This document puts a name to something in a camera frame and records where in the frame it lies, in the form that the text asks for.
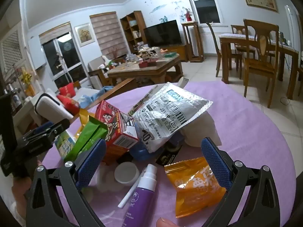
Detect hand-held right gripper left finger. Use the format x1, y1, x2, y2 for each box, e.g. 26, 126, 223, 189
26, 138, 107, 227

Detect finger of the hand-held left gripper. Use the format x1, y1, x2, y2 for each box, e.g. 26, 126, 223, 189
22, 119, 71, 145

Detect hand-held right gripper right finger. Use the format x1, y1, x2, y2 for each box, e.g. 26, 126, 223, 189
201, 137, 281, 227

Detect green snack packet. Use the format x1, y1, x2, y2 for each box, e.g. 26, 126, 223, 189
63, 120, 108, 162

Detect orange snack packet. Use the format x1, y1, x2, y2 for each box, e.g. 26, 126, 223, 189
164, 156, 228, 218

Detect white cup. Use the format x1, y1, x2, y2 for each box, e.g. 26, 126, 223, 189
114, 162, 140, 185

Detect white tissue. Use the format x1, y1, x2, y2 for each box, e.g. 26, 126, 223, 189
182, 111, 222, 147

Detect red milk carton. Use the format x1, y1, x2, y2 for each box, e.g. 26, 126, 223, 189
95, 99, 140, 166

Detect black battery card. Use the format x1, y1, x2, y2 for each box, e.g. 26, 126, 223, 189
155, 144, 183, 167

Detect purple spray bottle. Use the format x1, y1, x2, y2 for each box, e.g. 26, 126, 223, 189
118, 163, 158, 227

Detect silver plastic bag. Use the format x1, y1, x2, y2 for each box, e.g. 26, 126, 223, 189
133, 82, 213, 154

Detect person's left forearm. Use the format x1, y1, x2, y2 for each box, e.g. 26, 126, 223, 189
7, 194, 27, 226

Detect person's left hand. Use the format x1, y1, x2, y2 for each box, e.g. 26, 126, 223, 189
11, 175, 33, 197

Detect person's right hand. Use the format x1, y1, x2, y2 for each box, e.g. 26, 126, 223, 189
156, 217, 178, 227

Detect white sofa cushion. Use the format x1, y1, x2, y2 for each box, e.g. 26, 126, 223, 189
33, 93, 74, 121

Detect white cotton pad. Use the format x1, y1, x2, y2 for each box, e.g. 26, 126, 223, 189
95, 168, 123, 194

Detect white green drink carton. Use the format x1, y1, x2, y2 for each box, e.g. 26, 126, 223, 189
54, 130, 76, 160

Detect red cushion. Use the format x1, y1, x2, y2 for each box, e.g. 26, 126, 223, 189
58, 83, 77, 97
57, 95, 81, 114

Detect yellow snack packet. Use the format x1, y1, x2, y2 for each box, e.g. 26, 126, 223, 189
78, 107, 96, 126

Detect purple tablecloth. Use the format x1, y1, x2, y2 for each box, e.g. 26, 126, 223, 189
41, 80, 294, 227

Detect blue plastic object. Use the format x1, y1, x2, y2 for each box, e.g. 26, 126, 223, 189
130, 144, 164, 162

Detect yellow flower decoration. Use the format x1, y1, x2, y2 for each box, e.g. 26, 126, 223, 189
20, 68, 34, 95

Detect blue cloth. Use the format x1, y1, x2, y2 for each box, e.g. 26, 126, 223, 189
79, 86, 116, 108

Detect glass balcony door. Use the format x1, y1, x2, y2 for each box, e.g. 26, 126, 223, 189
39, 22, 89, 88

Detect green white wrapper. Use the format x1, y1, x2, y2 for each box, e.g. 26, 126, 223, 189
129, 92, 157, 116

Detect wooden armchair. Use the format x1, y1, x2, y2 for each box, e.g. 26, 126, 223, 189
88, 56, 112, 86

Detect wooden sofa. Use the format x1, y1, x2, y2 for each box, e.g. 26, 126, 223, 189
13, 78, 138, 135

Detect white lattice screen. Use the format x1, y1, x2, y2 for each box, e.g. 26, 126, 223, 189
0, 24, 26, 76

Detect plush toy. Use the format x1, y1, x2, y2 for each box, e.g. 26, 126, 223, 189
102, 55, 117, 70

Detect framed sunflower picture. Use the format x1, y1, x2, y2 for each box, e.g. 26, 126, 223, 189
74, 23, 96, 47

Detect wooden coffee table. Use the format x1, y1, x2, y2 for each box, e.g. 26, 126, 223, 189
107, 53, 184, 86

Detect wooden dining chair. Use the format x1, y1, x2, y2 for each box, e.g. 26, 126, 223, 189
231, 25, 247, 52
205, 22, 243, 77
243, 19, 280, 109

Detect striped roller blind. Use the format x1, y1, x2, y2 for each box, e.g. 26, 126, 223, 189
89, 11, 125, 58

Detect red box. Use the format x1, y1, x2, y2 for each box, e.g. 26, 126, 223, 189
138, 60, 157, 68

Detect wooden television cabinet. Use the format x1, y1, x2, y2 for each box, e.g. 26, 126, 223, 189
166, 44, 187, 62

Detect white radiator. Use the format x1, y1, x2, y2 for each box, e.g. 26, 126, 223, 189
200, 32, 233, 55

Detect white decorative fruit stand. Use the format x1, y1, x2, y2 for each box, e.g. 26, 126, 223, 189
137, 47, 159, 62

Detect wooden dining table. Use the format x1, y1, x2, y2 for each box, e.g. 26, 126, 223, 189
218, 33, 299, 100

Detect wooden plant stand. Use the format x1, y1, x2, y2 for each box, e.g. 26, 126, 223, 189
181, 21, 204, 63

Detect wooden bookshelf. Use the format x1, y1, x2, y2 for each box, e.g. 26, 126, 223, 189
120, 11, 148, 51

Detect black television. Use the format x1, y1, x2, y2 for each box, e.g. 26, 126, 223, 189
143, 19, 182, 48

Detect red vase with branches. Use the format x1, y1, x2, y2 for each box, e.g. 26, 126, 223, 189
183, 8, 193, 22

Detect white standing air conditioner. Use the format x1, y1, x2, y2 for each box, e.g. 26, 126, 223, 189
285, 5, 301, 50

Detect white framed window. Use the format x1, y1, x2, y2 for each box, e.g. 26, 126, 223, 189
184, 0, 224, 24

